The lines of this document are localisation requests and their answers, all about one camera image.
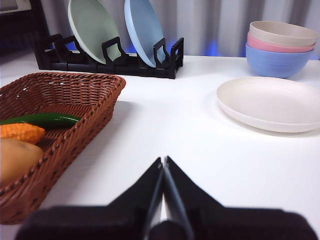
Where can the brown wicker basket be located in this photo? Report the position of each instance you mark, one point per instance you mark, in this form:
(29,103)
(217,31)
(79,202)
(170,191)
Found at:
(75,95)

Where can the green cucumber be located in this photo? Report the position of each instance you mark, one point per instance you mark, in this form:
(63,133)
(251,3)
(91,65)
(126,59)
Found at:
(50,121)

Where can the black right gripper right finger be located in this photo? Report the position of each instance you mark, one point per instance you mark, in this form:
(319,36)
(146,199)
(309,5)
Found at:
(225,225)

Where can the orange corn cob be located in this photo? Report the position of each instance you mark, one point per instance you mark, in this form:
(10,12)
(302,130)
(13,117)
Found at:
(22,132)

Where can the light blue plate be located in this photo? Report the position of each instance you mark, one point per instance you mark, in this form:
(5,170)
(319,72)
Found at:
(145,27)

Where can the cream white plate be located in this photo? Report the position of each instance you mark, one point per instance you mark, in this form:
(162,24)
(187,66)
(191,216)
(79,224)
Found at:
(267,102)

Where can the pale green plate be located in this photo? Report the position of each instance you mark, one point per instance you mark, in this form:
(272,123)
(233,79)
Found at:
(92,27)

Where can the black metal shelf frame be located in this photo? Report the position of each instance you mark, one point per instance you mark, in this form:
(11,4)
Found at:
(36,22)

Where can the grey curtain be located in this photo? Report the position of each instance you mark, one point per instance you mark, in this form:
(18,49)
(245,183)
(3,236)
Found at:
(212,20)

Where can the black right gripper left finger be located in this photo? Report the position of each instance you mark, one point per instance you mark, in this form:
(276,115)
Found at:
(105,222)

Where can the beige bowl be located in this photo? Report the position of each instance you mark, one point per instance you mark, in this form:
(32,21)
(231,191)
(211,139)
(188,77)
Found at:
(282,31)

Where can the cream toaster oven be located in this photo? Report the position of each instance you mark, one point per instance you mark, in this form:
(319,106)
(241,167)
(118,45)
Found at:
(12,5)

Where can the black dish rack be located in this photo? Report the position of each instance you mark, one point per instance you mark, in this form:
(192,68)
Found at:
(112,68)

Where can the tan potato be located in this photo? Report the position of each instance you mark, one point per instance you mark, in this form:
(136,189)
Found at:
(17,160)

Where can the pink bowl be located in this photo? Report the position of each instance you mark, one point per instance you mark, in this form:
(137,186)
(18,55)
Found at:
(265,46)

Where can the blue bowl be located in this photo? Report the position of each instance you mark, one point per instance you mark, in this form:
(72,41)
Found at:
(275,62)

